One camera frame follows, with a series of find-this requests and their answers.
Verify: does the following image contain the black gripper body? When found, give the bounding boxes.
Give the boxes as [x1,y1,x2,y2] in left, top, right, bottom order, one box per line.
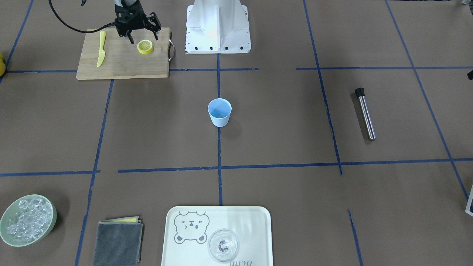
[114,0,148,37]

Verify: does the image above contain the yellow lemon slice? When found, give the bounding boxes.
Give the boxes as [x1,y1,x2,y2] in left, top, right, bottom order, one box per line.
[137,40,154,55]

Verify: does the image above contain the steel muddler black cap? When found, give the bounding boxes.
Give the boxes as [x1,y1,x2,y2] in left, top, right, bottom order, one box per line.
[355,88,377,141]

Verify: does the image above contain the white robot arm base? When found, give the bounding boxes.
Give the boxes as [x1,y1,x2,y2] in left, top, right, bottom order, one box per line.
[185,0,252,54]

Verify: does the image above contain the light blue cup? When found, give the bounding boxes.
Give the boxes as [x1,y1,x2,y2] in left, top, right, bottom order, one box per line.
[207,98,232,127]

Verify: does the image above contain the yellow plastic knife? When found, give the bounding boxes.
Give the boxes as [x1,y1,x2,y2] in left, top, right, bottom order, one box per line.
[96,31,106,67]

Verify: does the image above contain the wooden cutting board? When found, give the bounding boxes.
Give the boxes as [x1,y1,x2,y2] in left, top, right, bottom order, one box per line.
[76,27,174,80]

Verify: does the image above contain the cream bear tray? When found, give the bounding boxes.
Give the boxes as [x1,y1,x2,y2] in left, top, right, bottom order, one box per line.
[161,206,274,266]

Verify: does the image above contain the grey folded cloth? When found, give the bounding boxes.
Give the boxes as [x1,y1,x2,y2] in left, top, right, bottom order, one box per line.
[93,216,144,266]

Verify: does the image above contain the green bowl of ice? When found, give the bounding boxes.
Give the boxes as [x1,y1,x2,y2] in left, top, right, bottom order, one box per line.
[1,195,57,247]

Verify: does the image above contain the clear glass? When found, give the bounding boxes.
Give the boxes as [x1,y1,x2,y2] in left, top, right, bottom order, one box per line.
[208,229,240,263]

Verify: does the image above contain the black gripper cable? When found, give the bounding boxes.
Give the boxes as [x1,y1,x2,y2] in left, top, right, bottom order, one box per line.
[49,0,119,34]

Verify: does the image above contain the white wire cup rack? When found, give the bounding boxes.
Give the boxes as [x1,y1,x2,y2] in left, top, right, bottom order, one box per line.
[465,186,473,217]

